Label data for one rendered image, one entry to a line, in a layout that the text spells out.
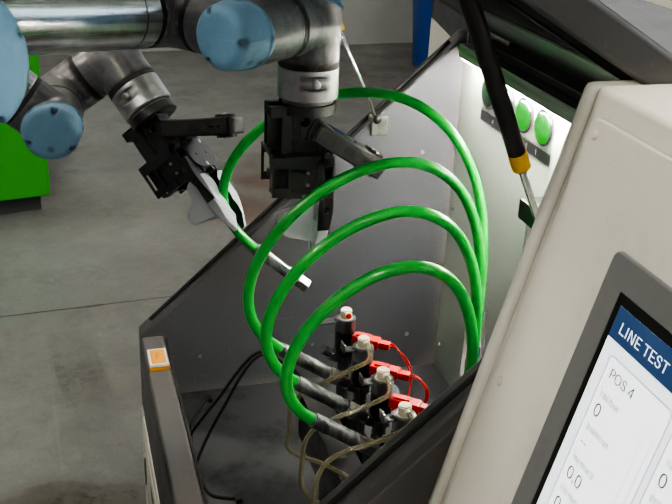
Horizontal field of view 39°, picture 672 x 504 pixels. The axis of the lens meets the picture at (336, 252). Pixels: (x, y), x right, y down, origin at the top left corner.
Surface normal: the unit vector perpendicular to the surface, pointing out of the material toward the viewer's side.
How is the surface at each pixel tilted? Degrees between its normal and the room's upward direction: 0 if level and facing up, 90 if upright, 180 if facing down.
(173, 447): 0
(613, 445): 76
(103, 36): 115
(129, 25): 95
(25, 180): 90
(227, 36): 90
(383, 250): 90
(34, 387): 0
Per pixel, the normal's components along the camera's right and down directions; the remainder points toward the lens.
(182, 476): 0.04, -0.91
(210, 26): -0.62, 0.31
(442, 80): 0.28, 0.41
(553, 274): -0.92, -0.15
